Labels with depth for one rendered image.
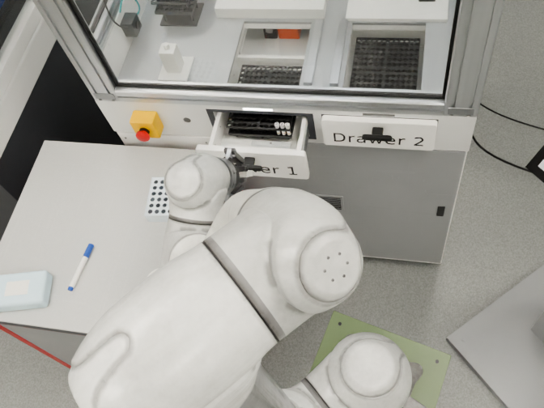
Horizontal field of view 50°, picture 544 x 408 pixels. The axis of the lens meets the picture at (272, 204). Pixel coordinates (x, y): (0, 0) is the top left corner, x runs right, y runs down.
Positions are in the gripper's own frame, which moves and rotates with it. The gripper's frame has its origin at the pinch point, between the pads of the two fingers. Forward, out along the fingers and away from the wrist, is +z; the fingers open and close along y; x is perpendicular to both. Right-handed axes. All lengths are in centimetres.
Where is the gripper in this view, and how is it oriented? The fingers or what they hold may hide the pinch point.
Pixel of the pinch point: (244, 173)
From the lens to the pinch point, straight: 146.7
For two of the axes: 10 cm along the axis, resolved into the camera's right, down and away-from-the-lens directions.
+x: -9.7, -0.8, 2.2
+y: 0.6, -9.9, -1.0
